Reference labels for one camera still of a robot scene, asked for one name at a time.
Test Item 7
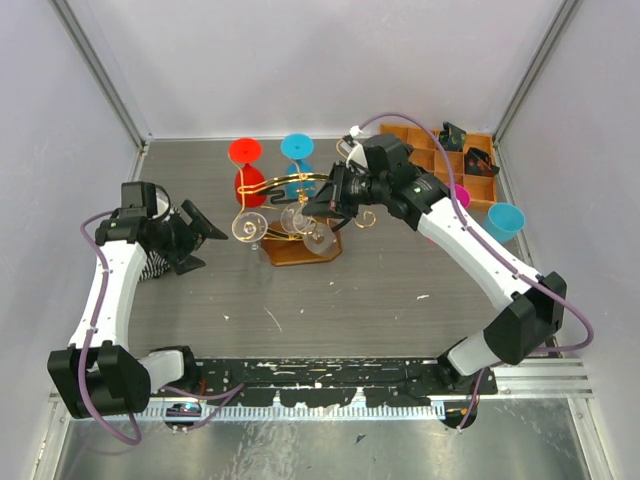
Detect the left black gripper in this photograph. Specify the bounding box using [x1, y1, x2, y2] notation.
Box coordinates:
[152, 199, 227, 274]

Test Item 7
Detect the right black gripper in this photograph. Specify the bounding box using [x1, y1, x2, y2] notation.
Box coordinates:
[302, 161, 388, 220]

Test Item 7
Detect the clear wine glass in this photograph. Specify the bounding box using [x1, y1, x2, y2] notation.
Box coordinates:
[280, 202, 338, 257]
[232, 211, 269, 252]

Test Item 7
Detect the pink wine glass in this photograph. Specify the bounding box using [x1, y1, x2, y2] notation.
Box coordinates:
[428, 184, 471, 232]

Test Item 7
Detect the blue wine glass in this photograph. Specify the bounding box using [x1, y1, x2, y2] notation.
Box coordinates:
[280, 133, 316, 201]
[482, 202, 526, 244]

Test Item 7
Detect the black white striped cloth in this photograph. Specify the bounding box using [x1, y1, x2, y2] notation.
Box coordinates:
[139, 252, 171, 282]

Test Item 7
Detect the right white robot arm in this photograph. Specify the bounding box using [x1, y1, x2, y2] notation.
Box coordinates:
[303, 133, 567, 394]

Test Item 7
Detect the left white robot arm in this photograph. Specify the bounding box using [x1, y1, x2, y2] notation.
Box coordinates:
[47, 181, 227, 419]

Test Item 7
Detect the red wine glass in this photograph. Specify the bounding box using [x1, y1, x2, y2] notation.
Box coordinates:
[228, 138, 266, 208]

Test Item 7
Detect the patterned dark sock in tray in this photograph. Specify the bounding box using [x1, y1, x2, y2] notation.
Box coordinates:
[438, 122, 467, 152]

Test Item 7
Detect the dark sock right tray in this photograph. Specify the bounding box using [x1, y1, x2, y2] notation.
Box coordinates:
[464, 147, 500, 177]

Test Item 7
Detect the gold wire wine glass rack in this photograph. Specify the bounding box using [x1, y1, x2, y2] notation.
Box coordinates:
[228, 133, 347, 267]

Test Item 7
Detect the black mounting base plate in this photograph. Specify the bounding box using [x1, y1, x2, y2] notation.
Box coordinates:
[175, 357, 498, 408]

